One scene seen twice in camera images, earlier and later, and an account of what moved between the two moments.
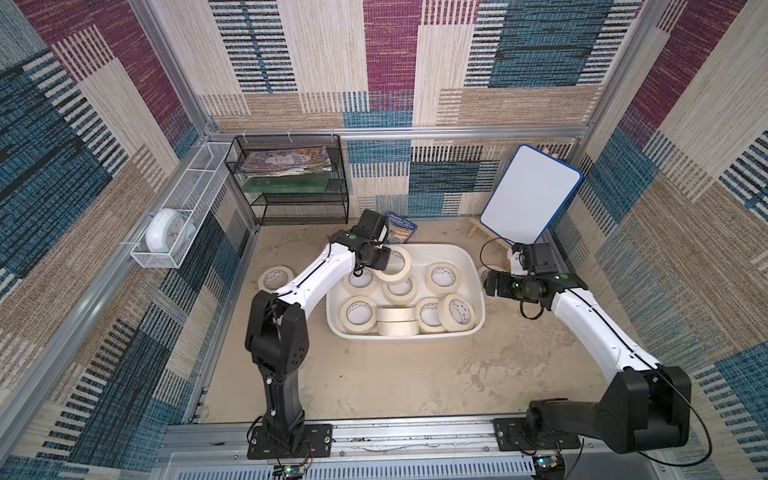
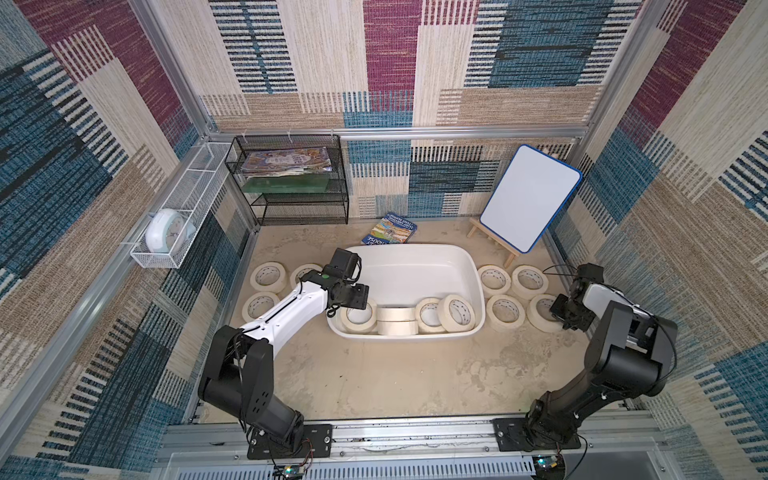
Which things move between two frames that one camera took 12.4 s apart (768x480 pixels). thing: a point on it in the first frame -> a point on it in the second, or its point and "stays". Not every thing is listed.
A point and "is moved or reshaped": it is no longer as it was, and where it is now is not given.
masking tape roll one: [275, 278] is moved or reshaped
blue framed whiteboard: [531, 196] stays
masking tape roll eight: [398, 327] stays
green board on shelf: [288, 184] stays
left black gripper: [381, 264] -> [360, 296]
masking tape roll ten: [455, 313] stays
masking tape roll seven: [396, 314] stays
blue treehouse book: [400, 230] stays
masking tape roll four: [402, 292] -> [505, 313]
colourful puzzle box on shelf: [285, 161] stays
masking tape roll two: [397, 278] -> [300, 270]
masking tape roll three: [443, 278] is moved or reshaped
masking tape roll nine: [427, 315] stays
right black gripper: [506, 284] -> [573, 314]
